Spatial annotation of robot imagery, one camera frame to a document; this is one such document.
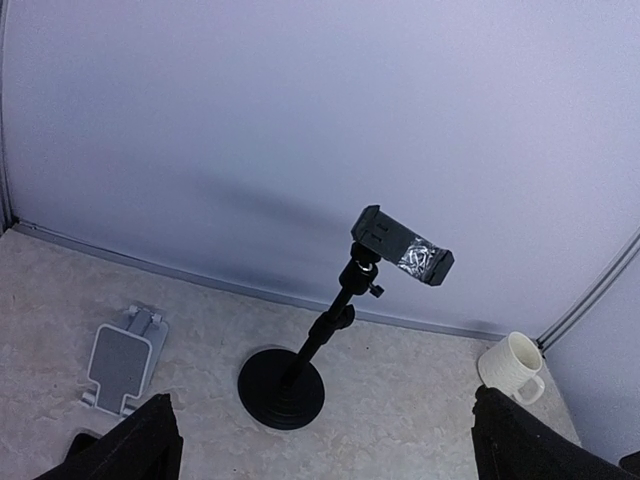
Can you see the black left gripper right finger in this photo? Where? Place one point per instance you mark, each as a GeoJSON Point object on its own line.
{"type": "Point", "coordinates": [511, 443]}

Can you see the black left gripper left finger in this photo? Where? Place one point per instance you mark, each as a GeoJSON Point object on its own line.
{"type": "Point", "coordinates": [145, 445]}

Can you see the black round-base phone stand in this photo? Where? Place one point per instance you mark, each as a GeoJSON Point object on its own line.
{"type": "Point", "coordinates": [282, 389]}

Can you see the grey folding phone stand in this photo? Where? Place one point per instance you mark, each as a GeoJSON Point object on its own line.
{"type": "Point", "coordinates": [123, 359]}

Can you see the cream ceramic mug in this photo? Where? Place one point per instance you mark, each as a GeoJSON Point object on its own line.
{"type": "Point", "coordinates": [512, 366]}

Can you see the aluminium corner post right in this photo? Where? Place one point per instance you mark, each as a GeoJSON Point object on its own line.
{"type": "Point", "coordinates": [588, 299]}

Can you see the aluminium corner post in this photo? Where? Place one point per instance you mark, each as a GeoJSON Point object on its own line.
{"type": "Point", "coordinates": [588, 299]}
{"type": "Point", "coordinates": [8, 217]}

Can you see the aluminium back wall rail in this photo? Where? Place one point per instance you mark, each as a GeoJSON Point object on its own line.
{"type": "Point", "coordinates": [40, 233]}

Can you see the aluminium corner post left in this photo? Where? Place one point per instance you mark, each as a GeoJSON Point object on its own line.
{"type": "Point", "coordinates": [8, 217]}

